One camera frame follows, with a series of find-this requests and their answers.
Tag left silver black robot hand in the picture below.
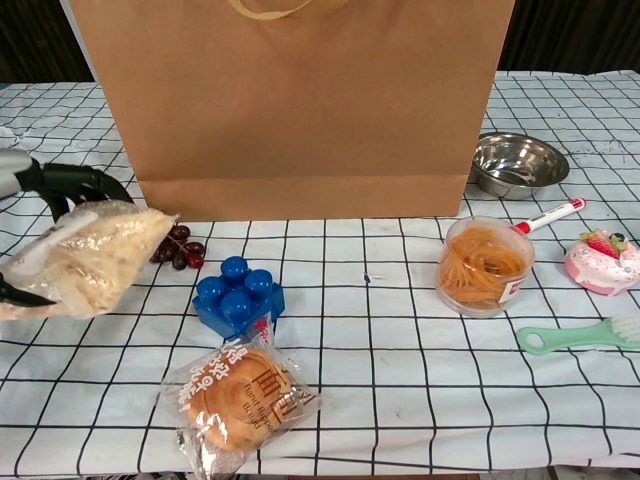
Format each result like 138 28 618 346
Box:
0 148 136 309

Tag clear bag of bread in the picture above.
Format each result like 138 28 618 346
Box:
0 202 180 321

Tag bunch of dark red grapes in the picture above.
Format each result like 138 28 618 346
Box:
149 224 206 271

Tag round bread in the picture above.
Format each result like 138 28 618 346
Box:
158 319 322 476

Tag rubber bands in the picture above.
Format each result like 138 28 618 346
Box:
437 215 535 319

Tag pink cupcake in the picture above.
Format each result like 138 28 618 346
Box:
564 229 640 297

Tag brown paper shopping bag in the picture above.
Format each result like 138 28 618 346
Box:
67 0 517 222

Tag dark folding partition screen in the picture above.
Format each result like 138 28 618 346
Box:
0 0 640 84

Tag blue four-stud building block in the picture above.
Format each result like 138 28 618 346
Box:
192 255 286 337

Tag white black-checked tablecloth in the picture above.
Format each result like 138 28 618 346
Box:
0 69 640 476

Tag stainless steel bowl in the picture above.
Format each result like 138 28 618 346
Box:
467 132 571 200

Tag red and white marker pen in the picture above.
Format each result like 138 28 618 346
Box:
509 197 587 236

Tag mint green scrubbing brush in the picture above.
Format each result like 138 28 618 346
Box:
515 314 640 357

